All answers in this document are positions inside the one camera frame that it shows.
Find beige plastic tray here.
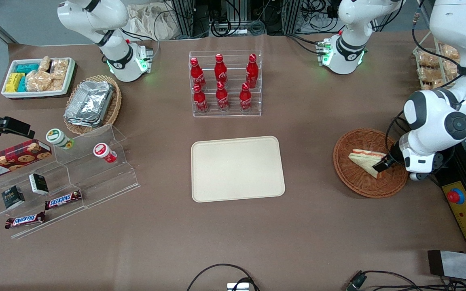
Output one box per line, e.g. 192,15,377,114
191,136,286,203

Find clear acrylic step display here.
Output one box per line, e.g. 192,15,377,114
0,124,141,239

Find red cola bottle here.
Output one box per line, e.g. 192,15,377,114
193,84,209,113
216,81,230,112
214,54,229,86
246,54,259,89
239,83,253,112
190,57,207,90

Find clear acrylic bottle rack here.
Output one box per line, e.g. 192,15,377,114
189,50,263,118

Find brown round wicker basket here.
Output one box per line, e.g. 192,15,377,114
333,129,410,199

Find red tartan cookie box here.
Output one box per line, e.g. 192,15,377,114
0,139,53,181

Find beige cloth bag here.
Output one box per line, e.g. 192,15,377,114
127,3,179,41

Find brown snickers bar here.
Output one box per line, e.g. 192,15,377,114
45,190,83,211
4,211,47,230

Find aluminium frame post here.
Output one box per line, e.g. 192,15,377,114
281,0,301,35
172,0,195,39

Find green lid yogurt cup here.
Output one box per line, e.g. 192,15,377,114
46,128,75,150

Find grey black flat plate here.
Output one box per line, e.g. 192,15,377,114
427,250,466,284

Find white rectangular snack tray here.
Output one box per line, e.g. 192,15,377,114
1,57,76,99

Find white wire rack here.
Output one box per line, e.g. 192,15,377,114
413,42,466,92

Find red lid yogurt cup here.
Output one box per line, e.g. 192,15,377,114
93,143,118,164

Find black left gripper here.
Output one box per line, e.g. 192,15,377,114
372,141,409,173

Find small black box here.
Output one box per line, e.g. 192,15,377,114
1,186,26,210
29,173,50,196

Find yellow snack packet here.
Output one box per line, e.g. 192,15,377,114
5,73,25,93

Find black cable with plug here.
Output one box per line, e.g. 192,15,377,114
346,270,466,291

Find light oval wicker basket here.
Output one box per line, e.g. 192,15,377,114
63,75,123,136

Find black looped cable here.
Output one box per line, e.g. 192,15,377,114
186,264,260,291

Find stacked aluminium foil trays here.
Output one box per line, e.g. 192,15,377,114
64,80,114,128

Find red emergency stop button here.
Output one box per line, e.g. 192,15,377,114
447,188,465,205

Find triangular sandwich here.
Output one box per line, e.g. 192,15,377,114
347,149,388,179

